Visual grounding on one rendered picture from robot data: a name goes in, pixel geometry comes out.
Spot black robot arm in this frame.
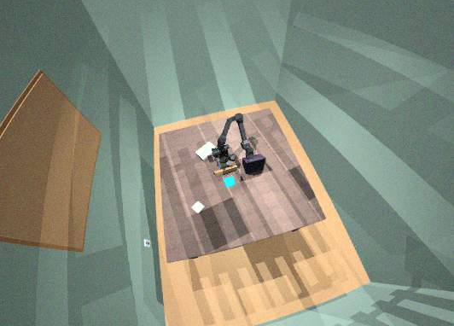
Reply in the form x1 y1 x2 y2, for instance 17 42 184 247
212 114 255 163

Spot tan curved flat bar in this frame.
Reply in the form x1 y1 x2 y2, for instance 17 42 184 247
214 165 237 176

